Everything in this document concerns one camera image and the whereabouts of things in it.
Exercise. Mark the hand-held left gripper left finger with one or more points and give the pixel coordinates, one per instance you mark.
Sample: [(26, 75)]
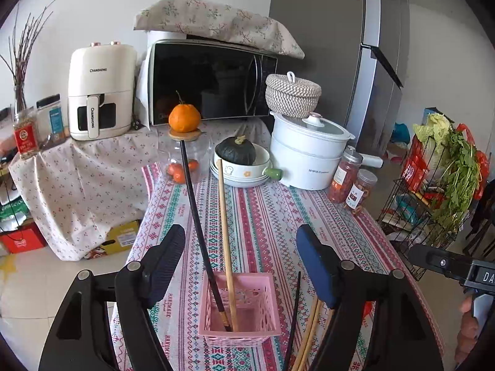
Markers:
[(166, 262)]

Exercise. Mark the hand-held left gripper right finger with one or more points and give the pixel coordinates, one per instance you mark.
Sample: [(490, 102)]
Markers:
[(317, 266)]

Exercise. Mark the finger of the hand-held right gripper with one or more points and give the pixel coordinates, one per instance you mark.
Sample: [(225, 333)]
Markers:
[(437, 261)]

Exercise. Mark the black chopstick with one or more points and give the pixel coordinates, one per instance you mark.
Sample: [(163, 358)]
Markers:
[(193, 208), (294, 313)]

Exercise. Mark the wooden chopstick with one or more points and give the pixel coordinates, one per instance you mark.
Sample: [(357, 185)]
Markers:
[(304, 342), (310, 340), (225, 232)]

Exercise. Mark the pink plastic basket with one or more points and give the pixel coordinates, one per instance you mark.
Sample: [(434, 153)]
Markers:
[(251, 309)]

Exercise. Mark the person's right hand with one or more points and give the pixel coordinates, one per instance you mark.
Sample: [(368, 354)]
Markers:
[(468, 324)]

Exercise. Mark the yellow cardboard box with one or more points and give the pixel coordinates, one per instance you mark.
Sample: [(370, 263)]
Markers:
[(123, 235)]

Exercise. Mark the striped patterned tablecloth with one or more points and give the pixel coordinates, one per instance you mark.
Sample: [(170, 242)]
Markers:
[(263, 232)]

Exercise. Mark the short jar of dried rings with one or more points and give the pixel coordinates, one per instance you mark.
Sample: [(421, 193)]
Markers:
[(359, 193)]

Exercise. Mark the small tangerine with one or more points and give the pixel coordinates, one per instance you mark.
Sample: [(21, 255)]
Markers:
[(174, 169), (193, 165), (180, 178)]

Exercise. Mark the tall jar of red snacks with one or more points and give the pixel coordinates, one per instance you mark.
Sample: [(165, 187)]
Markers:
[(342, 177)]

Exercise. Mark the leafy greens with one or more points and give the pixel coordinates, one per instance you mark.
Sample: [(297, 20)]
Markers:
[(460, 170)]

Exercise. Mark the red snack package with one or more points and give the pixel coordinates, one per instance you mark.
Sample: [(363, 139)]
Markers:
[(412, 170)]

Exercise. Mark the white floral table cover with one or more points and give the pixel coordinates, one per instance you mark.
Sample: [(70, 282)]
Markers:
[(96, 185)]

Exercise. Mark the red plastic bag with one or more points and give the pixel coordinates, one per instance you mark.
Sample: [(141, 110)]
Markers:
[(481, 166)]

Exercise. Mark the white electric pot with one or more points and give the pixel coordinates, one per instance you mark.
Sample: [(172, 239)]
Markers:
[(305, 158)]

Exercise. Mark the glass jar with wooden lid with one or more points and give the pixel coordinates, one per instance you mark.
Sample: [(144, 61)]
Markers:
[(164, 150)]

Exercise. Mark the napa cabbage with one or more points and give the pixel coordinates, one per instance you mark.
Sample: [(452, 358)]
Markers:
[(433, 131)]

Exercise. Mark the dark green pumpkin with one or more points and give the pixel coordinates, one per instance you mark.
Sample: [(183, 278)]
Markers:
[(236, 152)]

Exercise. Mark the blue plastic bag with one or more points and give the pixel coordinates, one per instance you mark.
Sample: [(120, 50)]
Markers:
[(400, 132)]

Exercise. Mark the glass pot lid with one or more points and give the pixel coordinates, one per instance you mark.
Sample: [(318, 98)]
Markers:
[(325, 123)]

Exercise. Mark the red box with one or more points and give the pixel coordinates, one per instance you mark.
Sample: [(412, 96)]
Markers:
[(23, 241)]

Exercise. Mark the large orange with stem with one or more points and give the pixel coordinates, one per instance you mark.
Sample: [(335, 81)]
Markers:
[(185, 118)]

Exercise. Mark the green white package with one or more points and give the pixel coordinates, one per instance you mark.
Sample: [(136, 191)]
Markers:
[(11, 208)]

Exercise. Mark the woven lidded basket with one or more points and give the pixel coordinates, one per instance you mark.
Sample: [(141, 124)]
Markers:
[(292, 96)]

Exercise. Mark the blue label jar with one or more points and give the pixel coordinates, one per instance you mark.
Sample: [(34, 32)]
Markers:
[(54, 119)]

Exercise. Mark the black microwave oven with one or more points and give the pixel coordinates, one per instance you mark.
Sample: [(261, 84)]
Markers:
[(212, 81)]

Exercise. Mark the red label jar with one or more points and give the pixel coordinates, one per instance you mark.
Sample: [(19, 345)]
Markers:
[(25, 139)]

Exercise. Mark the white air fryer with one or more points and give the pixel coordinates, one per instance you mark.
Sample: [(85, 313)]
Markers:
[(100, 81)]

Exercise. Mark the glass vase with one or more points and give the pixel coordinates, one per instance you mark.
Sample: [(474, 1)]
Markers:
[(19, 100)]

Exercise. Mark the dry branches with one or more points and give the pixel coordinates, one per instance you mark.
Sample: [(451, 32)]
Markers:
[(20, 73)]

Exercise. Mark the grey refrigerator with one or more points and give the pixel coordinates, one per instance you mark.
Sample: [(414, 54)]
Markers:
[(321, 27)]

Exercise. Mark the floral cushion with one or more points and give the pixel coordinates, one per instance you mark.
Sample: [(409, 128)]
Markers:
[(216, 19)]

